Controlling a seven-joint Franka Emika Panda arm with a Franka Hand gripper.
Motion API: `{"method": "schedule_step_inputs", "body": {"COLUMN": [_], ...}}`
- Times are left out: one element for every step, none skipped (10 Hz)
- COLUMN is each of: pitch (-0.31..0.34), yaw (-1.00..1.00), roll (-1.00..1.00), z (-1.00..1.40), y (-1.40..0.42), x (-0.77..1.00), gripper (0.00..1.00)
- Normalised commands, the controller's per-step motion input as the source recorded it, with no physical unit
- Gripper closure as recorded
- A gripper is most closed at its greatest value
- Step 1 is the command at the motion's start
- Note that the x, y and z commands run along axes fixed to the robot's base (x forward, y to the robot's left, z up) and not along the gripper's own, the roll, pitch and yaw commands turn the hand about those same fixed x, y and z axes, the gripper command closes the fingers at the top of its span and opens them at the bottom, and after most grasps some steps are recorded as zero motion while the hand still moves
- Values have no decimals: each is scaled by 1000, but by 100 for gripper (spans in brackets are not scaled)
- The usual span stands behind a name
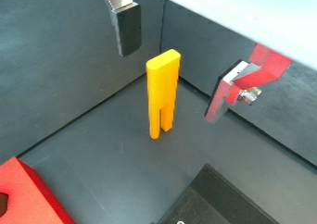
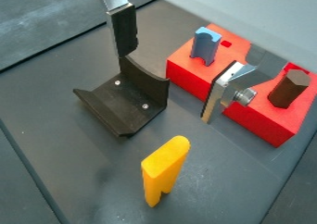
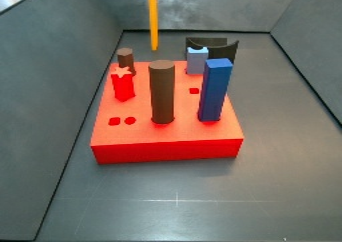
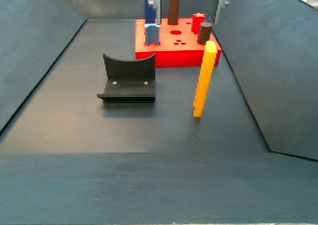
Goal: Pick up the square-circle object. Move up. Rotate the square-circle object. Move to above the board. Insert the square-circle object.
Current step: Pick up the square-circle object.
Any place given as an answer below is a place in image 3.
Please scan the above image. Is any brown round cylinder peg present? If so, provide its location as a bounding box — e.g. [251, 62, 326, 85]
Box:
[148, 60, 175, 124]

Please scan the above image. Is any dark blue square peg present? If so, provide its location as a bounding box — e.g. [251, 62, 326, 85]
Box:
[198, 58, 233, 122]

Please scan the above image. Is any yellow square-circle peg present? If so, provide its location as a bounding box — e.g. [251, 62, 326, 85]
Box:
[148, 0, 159, 51]

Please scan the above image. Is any light blue notched peg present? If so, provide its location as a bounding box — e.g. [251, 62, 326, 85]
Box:
[187, 47, 208, 75]

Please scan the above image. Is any red star peg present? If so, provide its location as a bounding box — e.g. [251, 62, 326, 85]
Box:
[111, 67, 135, 102]

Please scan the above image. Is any red peg board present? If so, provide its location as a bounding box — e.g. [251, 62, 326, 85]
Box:
[90, 61, 245, 164]

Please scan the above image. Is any brown hexagonal peg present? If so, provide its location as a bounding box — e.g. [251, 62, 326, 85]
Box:
[116, 48, 136, 74]

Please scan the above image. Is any black curved bracket stand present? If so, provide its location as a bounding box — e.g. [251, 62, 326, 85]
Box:
[186, 37, 239, 62]

